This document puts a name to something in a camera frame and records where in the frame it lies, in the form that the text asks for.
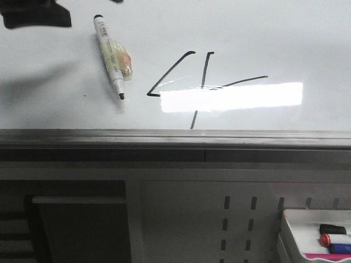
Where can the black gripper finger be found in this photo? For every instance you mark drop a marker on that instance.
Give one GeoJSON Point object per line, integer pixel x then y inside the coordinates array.
{"type": "Point", "coordinates": [18, 14]}

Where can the white black-tipped whiteboard marker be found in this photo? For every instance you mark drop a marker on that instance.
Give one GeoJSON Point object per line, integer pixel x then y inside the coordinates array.
{"type": "Point", "coordinates": [116, 59]}

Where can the white whiteboard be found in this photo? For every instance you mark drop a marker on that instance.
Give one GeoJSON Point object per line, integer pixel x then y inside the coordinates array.
{"type": "Point", "coordinates": [238, 65]}

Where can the dark rectangular panel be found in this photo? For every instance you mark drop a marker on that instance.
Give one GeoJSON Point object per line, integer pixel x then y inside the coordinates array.
{"type": "Point", "coordinates": [79, 229]}

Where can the white pegboard panel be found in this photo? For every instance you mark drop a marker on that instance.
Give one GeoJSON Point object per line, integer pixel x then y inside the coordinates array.
{"type": "Point", "coordinates": [213, 221]}

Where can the white plastic tray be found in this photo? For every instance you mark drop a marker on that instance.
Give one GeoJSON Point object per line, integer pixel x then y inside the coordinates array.
{"type": "Point", "coordinates": [299, 232]}

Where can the black marker in tray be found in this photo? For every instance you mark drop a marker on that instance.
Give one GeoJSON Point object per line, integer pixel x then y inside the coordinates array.
{"type": "Point", "coordinates": [332, 229]}

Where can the red-capped marker in tray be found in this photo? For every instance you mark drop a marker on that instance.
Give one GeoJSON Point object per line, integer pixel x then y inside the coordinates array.
{"type": "Point", "coordinates": [328, 239]}

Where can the blue marker in tray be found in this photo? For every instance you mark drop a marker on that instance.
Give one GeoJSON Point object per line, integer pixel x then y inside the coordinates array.
{"type": "Point", "coordinates": [339, 248]}

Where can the pink eraser in tray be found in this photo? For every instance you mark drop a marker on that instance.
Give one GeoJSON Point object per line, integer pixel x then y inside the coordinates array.
{"type": "Point", "coordinates": [331, 257]}

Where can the grey whiteboard frame ledge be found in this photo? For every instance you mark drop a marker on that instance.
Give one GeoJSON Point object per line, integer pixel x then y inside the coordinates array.
{"type": "Point", "coordinates": [175, 145]}

